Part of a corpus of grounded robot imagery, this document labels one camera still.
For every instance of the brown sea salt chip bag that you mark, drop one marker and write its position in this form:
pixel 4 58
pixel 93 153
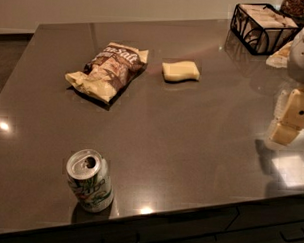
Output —
pixel 109 72

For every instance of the dark cabinet drawer front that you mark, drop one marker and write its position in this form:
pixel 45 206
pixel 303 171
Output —
pixel 200 226

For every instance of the green white 7up can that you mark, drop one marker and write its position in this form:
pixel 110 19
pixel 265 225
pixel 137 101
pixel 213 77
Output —
pixel 89 179

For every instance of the black drawer handle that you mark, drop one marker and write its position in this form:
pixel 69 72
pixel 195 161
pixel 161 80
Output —
pixel 293 235

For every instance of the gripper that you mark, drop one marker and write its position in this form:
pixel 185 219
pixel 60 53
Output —
pixel 302 55

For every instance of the yellow sponge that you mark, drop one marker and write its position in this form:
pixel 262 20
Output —
pixel 180 71

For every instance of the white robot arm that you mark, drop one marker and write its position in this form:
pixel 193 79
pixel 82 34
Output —
pixel 295 67

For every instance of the white napkin stack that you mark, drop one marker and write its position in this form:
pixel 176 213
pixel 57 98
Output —
pixel 267 17

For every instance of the snack jar in background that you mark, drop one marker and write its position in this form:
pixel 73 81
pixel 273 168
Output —
pixel 293 7

